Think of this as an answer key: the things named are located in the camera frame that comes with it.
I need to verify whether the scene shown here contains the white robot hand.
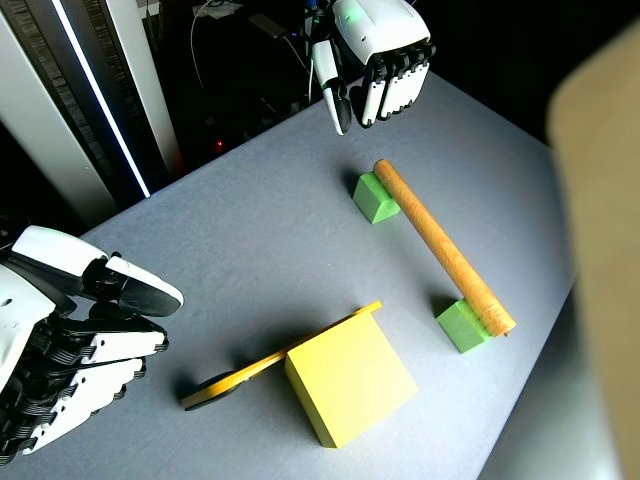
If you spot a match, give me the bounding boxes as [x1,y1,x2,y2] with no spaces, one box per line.
[0,224,185,462]
[310,0,436,137]

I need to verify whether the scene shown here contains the wide white frame post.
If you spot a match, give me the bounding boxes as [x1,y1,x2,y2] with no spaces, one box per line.
[0,0,120,215]

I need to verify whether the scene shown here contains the yellow wooden block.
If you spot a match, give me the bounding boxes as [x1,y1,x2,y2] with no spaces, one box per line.
[284,315,420,450]

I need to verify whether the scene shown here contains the green wooden block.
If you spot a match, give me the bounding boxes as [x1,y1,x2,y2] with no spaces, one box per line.
[435,298,490,356]
[352,171,403,225]

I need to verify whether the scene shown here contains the narrow white frame post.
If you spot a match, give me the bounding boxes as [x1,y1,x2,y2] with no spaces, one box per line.
[103,0,182,177]

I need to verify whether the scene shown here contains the white light strip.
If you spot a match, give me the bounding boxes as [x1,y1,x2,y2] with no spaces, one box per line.
[51,0,152,199]

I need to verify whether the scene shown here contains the thin white cable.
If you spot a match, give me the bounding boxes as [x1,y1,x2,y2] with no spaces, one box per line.
[188,0,217,92]

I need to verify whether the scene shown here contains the grey table cloth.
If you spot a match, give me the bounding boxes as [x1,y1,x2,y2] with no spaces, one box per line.
[0,71,626,480]

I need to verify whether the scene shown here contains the blurred beige board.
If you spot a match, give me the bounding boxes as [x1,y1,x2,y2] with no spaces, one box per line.
[546,18,640,480]

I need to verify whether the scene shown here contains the black power adapter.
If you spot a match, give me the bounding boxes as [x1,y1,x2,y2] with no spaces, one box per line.
[246,13,290,40]

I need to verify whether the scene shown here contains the round wooden dowel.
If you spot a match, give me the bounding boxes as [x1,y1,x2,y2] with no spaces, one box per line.
[373,158,518,338]

